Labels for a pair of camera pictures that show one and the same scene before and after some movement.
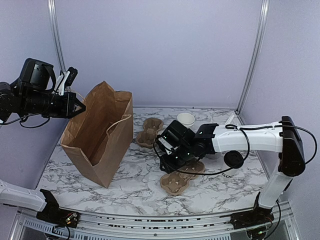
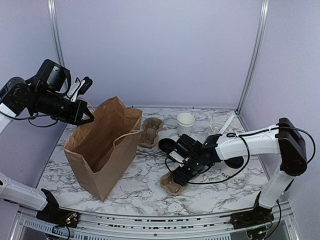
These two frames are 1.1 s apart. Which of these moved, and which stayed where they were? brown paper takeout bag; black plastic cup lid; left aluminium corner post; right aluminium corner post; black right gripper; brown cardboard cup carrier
Moved: black right gripper; brown paper takeout bag
Stayed: brown cardboard cup carrier; left aluminium corner post; right aluminium corner post; black plastic cup lid
